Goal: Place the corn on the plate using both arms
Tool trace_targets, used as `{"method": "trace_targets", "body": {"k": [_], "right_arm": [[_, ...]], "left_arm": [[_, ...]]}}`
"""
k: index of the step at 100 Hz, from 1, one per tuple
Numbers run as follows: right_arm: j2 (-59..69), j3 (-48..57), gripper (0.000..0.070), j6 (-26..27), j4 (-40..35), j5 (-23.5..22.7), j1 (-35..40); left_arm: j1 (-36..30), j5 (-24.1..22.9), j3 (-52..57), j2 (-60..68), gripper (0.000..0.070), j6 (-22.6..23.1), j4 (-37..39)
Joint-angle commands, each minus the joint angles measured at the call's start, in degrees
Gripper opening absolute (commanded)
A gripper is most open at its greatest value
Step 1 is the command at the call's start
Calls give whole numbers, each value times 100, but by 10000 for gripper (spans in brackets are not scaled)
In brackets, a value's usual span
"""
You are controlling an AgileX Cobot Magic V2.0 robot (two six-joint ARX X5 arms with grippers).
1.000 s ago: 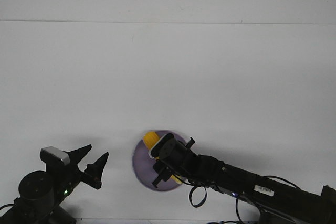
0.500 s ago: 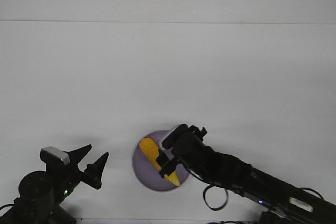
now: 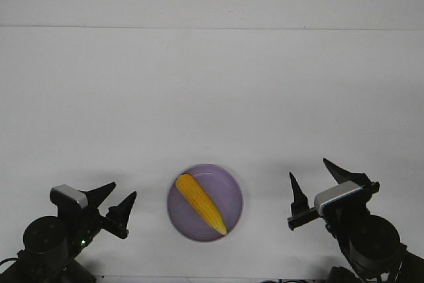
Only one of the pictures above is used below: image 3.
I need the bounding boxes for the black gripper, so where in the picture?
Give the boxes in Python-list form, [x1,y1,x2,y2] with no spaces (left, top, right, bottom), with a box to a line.
[288,158,380,230]
[58,182,137,239]

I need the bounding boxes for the yellow corn cob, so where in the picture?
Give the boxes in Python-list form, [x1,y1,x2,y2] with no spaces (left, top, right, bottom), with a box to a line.
[175,174,228,235]

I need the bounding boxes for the purple round plate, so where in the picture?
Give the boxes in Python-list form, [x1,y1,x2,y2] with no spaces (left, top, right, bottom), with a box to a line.
[167,164,243,243]

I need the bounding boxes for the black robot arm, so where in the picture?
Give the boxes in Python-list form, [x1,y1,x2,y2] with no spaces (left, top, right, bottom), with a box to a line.
[1,182,137,282]
[288,159,423,282]

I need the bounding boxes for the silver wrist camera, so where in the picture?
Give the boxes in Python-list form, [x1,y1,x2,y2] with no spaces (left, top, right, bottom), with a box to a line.
[50,184,88,209]
[314,181,362,217]

